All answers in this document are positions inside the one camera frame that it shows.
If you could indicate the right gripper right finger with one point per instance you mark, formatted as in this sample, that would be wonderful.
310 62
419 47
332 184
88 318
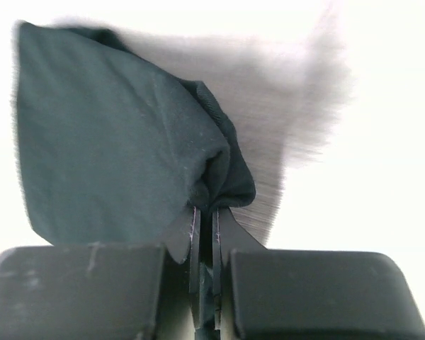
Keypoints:
265 293

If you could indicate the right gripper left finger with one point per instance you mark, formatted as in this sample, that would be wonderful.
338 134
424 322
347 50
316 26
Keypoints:
101 291

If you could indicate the black t-shirt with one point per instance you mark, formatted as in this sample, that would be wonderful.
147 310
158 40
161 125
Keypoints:
112 148

